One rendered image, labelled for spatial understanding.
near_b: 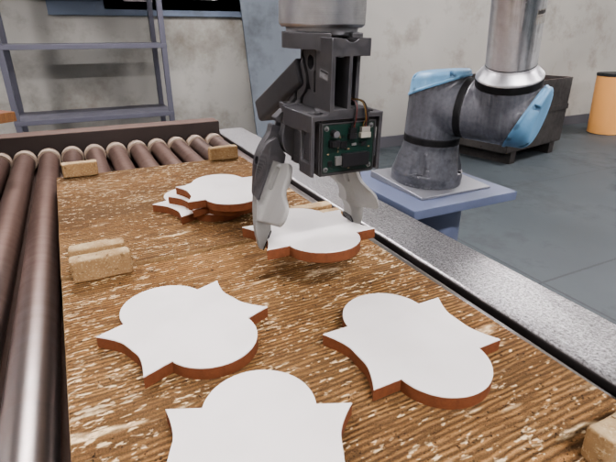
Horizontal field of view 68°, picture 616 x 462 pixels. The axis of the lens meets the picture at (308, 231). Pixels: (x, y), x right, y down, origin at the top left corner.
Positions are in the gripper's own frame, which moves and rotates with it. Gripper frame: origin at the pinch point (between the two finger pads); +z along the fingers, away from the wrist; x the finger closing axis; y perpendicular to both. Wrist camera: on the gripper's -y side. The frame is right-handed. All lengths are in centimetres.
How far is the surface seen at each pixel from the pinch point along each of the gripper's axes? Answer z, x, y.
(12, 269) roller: 7.8, -30.7, -20.5
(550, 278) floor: 99, 187, -87
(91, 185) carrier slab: 5.3, -19.9, -42.7
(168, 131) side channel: 7, 2, -86
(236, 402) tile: 2.7, -14.3, 17.7
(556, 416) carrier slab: 3.5, 5.2, 27.6
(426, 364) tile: 2.5, -0.2, 20.4
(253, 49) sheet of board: 1, 125, -350
